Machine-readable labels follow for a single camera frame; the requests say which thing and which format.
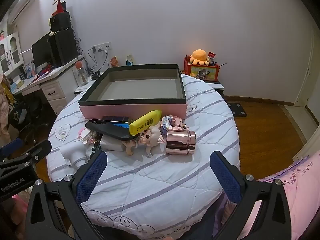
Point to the dark blue small box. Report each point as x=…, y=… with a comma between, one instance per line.
x=115, y=119

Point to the yellow highlighter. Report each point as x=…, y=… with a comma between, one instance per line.
x=143, y=125

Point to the pink block toy figure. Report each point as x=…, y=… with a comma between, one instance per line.
x=172, y=123

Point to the pile of clothes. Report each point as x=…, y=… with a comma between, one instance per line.
x=6, y=110

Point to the pink box with black rim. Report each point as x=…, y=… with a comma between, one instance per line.
x=130, y=110

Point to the blue and white carton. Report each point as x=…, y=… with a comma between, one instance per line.
x=130, y=60

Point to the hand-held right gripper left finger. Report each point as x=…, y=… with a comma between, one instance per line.
x=91, y=177

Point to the orange plush octopus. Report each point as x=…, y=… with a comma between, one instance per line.
x=199, y=56

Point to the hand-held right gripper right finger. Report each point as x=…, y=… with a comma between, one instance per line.
x=225, y=177

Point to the white air conditioner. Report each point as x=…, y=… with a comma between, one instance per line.
x=22, y=5

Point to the black remote control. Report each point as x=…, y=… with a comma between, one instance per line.
x=110, y=132

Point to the blue flat box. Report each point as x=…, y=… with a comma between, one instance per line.
x=120, y=125

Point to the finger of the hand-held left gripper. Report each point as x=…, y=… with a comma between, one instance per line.
x=37, y=150
x=12, y=146

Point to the black office chair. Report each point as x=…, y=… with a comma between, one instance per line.
x=30, y=115

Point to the orange snack carton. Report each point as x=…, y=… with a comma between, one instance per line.
x=115, y=61

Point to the pig doll figure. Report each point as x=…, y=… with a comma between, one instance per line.
x=150, y=137

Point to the black monitor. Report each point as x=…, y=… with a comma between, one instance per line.
x=41, y=51

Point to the water bottle with orange lid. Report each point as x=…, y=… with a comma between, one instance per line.
x=82, y=76

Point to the black speaker box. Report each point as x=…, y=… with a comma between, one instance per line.
x=60, y=21

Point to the black computer tower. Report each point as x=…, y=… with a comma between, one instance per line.
x=63, y=47

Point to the red printed toy box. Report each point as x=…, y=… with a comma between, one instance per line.
x=202, y=73

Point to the black floor scale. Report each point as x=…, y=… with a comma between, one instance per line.
x=237, y=108

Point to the pink metallic tin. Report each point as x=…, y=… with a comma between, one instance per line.
x=178, y=142

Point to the white door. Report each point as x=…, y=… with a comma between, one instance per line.
x=310, y=80

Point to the small pink block toy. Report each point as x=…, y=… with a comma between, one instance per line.
x=86, y=135

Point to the white desk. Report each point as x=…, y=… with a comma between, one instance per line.
x=57, y=90

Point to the white power bank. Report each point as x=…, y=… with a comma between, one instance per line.
x=110, y=143

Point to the pink blanket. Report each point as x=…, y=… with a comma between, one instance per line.
x=300, y=192

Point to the white wall outlet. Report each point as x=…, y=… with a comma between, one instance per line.
x=101, y=47

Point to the white glass-door cabinet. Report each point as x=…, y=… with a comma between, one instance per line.
x=11, y=52

